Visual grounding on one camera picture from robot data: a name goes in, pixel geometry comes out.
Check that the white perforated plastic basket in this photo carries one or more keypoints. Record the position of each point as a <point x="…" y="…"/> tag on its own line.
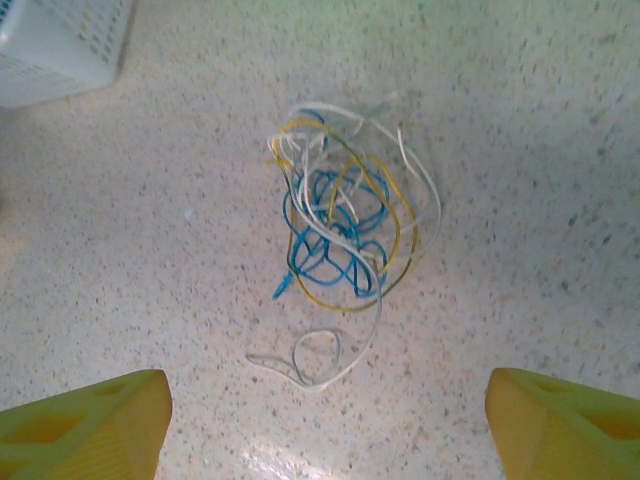
<point x="55" y="55"/>

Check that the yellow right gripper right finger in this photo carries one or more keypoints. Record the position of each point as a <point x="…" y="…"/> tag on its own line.
<point x="565" y="435"/>

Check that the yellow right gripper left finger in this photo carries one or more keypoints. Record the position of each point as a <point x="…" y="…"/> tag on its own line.
<point x="80" y="435"/>

